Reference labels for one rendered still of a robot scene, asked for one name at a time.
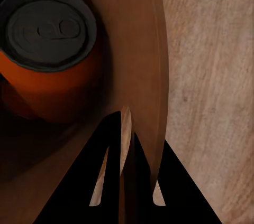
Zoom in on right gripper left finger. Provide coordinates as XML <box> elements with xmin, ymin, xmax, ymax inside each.
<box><xmin>33</xmin><ymin>111</ymin><xmax>121</xmax><ymax>224</ymax></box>

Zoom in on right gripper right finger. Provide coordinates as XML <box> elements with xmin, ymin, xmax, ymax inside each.
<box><xmin>134</xmin><ymin>133</ymin><xmax>222</xmax><ymax>224</ymax></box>

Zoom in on trash can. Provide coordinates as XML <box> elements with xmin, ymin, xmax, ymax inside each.
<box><xmin>0</xmin><ymin>0</ymin><xmax>169</xmax><ymax>224</ymax></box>

